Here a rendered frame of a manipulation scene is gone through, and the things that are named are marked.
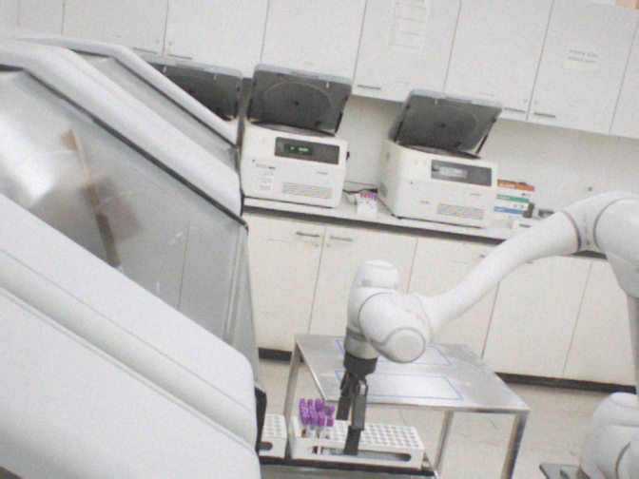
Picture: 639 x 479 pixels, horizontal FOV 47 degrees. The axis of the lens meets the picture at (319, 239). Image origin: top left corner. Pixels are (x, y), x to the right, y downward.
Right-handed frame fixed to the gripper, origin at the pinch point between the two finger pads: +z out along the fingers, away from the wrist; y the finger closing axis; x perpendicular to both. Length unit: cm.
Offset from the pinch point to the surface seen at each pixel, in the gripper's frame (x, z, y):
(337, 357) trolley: -6, 4, 52
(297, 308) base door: -18, 52, 228
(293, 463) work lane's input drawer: 11.9, 5.2, -5.7
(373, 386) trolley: -14.0, 3.8, 35.0
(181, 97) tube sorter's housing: 49, -65, 54
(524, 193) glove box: -148, -23, 269
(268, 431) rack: 18.0, -0.3, -2.4
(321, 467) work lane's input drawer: 5.4, 5.5, -5.7
